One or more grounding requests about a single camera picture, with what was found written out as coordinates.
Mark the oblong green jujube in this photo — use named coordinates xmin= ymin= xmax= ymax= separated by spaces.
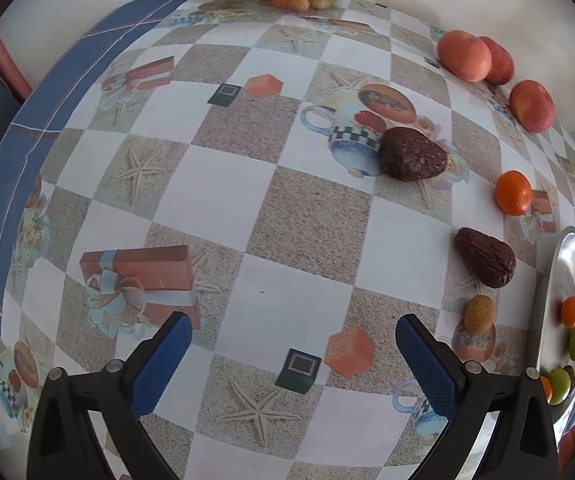
xmin=547 ymin=367 xmax=572 ymax=405

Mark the orange tangerine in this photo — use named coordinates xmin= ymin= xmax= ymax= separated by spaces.
xmin=560 ymin=296 xmax=575 ymax=328
xmin=495 ymin=170 xmax=533 ymax=216

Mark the tangerine with green stem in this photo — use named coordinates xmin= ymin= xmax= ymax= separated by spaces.
xmin=540 ymin=375 xmax=553 ymax=403

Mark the small brown longan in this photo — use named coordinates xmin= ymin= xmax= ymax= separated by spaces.
xmin=463 ymin=295 xmax=496 ymax=334

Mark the dark red date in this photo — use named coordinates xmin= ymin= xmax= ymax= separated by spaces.
xmin=455 ymin=228 xmax=516 ymax=288
xmin=377 ymin=127 xmax=448 ymax=182
xmin=564 ymin=365 xmax=575 ymax=382

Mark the round green jujube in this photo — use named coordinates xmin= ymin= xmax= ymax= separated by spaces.
xmin=568 ymin=327 xmax=575 ymax=362

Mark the large steel plate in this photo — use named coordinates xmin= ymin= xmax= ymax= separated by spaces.
xmin=529 ymin=225 xmax=575 ymax=441

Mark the patterned checkered tablecloth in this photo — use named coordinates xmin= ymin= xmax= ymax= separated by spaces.
xmin=0 ymin=0 xmax=575 ymax=479

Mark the red apple right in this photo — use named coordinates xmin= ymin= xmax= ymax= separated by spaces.
xmin=509 ymin=79 xmax=557 ymax=133

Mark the red apple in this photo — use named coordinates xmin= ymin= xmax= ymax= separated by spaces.
xmin=509 ymin=79 xmax=557 ymax=133
xmin=479 ymin=36 xmax=515 ymax=86

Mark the red apple middle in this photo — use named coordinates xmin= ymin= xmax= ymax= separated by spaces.
xmin=479 ymin=36 xmax=515 ymax=86

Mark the pale pink apple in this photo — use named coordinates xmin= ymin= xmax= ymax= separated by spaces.
xmin=437 ymin=30 xmax=493 ymax=82

